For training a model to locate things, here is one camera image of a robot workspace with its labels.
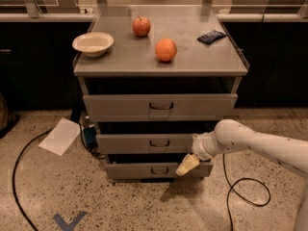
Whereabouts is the red apple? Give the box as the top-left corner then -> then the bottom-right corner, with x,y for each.
132,16 -> 151,38

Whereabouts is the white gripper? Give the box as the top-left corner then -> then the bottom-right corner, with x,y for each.
176,132 -> 218,176

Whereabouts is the dark blue snack packet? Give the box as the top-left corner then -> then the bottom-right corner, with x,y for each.
197,30 -> 226,44

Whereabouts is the white bowl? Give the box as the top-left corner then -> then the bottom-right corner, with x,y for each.
72,32 -> 114,57

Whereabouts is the grey drawer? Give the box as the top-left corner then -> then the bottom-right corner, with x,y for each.
84,94 -> 237,122
96,134 -> 193,154
105,163 -> 213,180

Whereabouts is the black cable left floor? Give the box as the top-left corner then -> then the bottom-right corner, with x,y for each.
12,122 -> 106,231

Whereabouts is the black cable right floor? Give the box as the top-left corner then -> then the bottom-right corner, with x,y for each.
221,153 -> 272,231

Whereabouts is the orange fruit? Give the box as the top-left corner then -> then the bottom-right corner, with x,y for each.
155,38 -> 177,62

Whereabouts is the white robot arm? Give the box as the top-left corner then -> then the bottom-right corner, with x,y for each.
176,119 -> 308,176

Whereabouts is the blue tape floor marker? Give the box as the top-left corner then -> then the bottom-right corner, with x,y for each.
52,211 -> 89,231

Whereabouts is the blue power box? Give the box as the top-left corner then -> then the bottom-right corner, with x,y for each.
84,127 -> 97,148

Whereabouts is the black cable floor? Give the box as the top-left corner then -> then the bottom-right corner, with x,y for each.
12,122 -> 106,231
221,153 -> 272,231

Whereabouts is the white paper sheet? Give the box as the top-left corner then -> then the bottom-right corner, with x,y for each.
38,118 -> 80,156

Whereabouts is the grey bottom drawer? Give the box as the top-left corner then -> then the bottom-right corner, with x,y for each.
105,163 -> 213,180

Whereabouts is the grey top drawer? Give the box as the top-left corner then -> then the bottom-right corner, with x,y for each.
84,94 -> 237,122

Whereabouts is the grey metal drawer cabinet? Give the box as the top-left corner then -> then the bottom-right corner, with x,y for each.
74,5 -> 247,165

